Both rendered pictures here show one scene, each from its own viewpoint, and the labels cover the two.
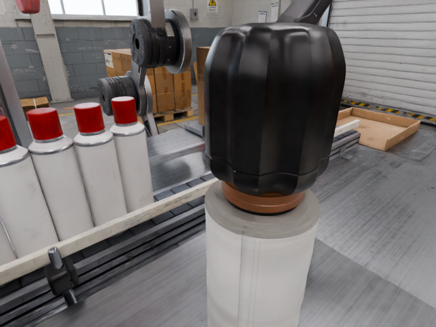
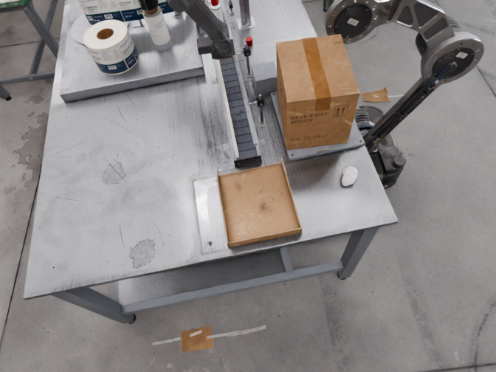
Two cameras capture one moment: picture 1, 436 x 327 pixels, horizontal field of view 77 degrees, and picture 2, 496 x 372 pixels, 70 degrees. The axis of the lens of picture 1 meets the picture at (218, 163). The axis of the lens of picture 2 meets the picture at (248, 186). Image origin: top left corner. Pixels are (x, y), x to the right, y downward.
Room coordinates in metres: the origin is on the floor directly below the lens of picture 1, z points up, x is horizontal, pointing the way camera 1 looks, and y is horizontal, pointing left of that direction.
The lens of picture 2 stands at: (1.33, -1.03, 1.99)
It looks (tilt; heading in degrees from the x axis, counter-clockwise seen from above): 60 degrees down; 129
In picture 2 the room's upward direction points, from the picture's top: 10 degrees counter-clockwise
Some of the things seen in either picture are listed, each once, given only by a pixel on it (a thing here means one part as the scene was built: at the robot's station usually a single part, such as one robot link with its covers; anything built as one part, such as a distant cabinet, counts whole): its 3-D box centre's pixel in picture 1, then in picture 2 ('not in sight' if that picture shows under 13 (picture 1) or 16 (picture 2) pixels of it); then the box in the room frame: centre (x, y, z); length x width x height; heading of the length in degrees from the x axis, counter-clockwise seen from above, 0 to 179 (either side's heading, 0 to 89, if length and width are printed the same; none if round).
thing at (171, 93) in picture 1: (148, 82); not in sight; (4.18, 1.05, 0.45); 1.20 x 0.84 x 0.89; 37
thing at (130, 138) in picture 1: (132, 162); (217, 17); (0.40, 0.14, 0.98); 0.05 x 0.05 x 0.20
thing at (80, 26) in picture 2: not in sight; (100, 25); (-0.24, -0.05, 0.89); 0.31 x 0.31 x 0.01
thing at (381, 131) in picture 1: (366, 125); (256, 200); (0.98, -0.55, 0.85); 0.30 x 0.26 x 0.04; 130
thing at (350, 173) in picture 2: not in sight; (348, 175); (1.23, -0.31, 0.85); 0.08 x 0.07 x 0.04; 66
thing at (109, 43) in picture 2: not in sight; (111, 47); (0.02, -0.21, 0.95); 0.20 x 0.20 x 0.14
